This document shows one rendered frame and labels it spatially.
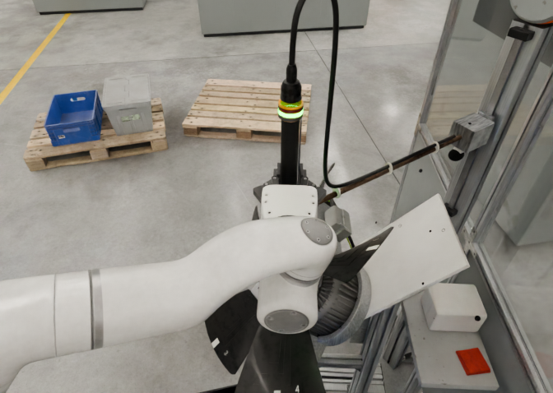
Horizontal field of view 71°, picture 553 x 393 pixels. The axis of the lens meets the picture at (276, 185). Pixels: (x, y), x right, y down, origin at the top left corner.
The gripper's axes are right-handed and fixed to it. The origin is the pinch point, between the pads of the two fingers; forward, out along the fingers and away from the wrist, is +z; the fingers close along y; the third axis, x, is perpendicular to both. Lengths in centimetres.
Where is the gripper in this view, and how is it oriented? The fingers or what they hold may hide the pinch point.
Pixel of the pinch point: (290, 174)
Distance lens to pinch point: 76.1
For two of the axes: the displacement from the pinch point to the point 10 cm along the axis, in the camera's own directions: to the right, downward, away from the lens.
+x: 0.0, -7.6, -6.5
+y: 10.0, 0.2, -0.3
